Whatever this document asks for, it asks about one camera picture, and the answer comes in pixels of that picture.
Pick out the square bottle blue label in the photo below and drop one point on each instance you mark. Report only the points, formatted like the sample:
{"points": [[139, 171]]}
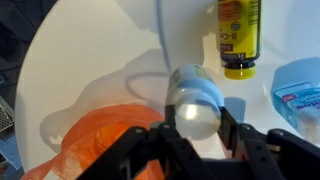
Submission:
{"points": [[300, 103]]}

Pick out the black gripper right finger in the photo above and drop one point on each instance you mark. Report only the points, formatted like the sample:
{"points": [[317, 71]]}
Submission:
{"points": [[280, 156]]}

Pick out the white medicine bottle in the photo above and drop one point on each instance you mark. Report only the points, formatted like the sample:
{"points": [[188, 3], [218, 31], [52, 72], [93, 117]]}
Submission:
{"points": [[195, 100]]}

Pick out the yellow bottle black cap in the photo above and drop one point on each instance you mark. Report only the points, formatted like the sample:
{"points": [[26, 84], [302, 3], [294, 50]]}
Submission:
{"points": [[238, 33]]}

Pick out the blue black equipment base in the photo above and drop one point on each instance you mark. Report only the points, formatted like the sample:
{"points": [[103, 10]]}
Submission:
{"points": [[8, 150]]}

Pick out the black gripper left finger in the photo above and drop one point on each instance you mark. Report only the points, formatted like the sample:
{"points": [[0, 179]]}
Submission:
{"points": [[160, 156]]}

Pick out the orange plastic bag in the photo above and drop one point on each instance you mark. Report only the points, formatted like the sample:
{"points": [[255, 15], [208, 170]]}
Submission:
{"points": [[93, 133]]}

